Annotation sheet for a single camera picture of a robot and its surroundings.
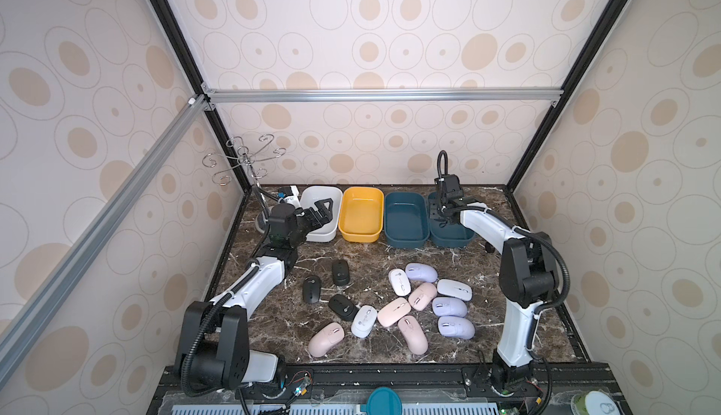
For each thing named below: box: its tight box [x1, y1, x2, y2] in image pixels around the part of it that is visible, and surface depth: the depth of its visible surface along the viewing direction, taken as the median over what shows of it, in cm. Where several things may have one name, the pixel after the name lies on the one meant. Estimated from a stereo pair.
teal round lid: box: [360, 385, 403, 415], surface depth 66 cm
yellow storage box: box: [337, 186, 384, 244], surface depth 111 cm
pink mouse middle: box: [377, 296, 413, 328], surface depth 87 cm
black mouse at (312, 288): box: [302, 274, 322, 305], surface depth 91 cm
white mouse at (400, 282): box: [388, 267, 413, 297], surface depth 92 cm
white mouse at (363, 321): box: [351, 305, 378, 339], surface depth 84 cm
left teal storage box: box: [383, 191, 431, 249], surface depth 108 cm
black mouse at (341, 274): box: [332, 258, 351, 287], surface depth 95 cm
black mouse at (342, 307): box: [328, 293, 360, 322], surface depth 87 cm
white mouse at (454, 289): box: [436, 278, 474, 302], surface depth 91 cm
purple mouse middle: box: [431, 296, 468, 317], surface depth 87 cm
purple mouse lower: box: [437, 316, 476, 340], surface depth 83 cm
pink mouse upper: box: [408, 282, 438, 312], surface depth 88 cm
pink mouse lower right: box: [398, 315, 430, 356], surface depth 81 cm
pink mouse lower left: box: [307, 322, 345, 358], surface depth 81 cm
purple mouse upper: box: [404, 261, 439, 283], surface depth 94 cm
